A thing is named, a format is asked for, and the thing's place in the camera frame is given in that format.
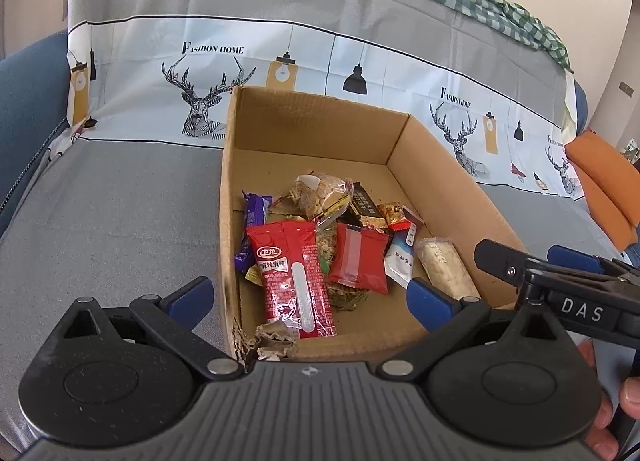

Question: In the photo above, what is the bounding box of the long red snack packet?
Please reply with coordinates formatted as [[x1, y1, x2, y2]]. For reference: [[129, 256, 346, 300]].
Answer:
[[246, 220, 337, 340]]

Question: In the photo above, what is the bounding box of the clear bag of round biscuits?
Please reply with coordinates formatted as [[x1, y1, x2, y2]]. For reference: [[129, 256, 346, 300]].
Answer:
[[272, 171, 353, 222]]

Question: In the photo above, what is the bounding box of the brown cardboard box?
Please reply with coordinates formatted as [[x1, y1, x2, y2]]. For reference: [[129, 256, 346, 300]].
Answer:
[[217, 86, 531, 372]]

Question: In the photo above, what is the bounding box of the purple snack bar wrapper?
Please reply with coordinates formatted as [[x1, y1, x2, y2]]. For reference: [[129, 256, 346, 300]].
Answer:
[[234, 191, 273, 276]]

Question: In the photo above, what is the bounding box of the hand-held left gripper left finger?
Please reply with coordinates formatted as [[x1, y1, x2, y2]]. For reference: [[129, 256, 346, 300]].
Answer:
[[42, 276, 246, 383]]

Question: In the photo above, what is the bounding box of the orange cushion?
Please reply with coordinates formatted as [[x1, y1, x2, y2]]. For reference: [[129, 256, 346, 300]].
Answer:
[[564, 128, 640, 254]]

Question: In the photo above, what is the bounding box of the deer printed sofa cover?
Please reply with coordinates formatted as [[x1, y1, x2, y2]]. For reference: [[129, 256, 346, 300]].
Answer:
[[0, 0, 640, 442]]

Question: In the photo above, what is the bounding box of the person's right hand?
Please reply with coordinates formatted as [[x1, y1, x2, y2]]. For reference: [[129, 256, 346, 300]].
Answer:
[[577, 341, 640, 459]]

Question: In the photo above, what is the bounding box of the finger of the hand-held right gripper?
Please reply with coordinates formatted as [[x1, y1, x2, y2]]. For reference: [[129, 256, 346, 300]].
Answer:
[[546, 244, 640, 287], [474, 239, 621, 285]]

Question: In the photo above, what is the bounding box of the square red snack packet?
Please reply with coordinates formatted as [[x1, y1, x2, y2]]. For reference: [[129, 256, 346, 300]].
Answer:
[[327, 222, 392, 296]]

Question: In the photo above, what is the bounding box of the dark brown chocolate bar packet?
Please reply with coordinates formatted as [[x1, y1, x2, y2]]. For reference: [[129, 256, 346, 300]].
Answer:
[[345, 182, 391, 232]]

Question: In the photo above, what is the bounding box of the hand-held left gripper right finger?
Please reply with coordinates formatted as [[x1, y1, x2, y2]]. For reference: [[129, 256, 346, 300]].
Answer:
[[375, 277, 576, 384]]

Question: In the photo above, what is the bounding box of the small red gold snack bar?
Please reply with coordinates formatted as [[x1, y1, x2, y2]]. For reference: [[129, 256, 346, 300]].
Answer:
[[377, 202, 410, 232]]

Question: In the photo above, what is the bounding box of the purple blue snack packet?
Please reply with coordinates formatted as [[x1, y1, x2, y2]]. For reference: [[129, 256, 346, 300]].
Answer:
[[384, 206, 425, 288]]

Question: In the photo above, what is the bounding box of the cream rice cracker packet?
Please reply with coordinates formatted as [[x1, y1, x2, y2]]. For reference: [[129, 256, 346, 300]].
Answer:
[[417, 237, 482, 301]]

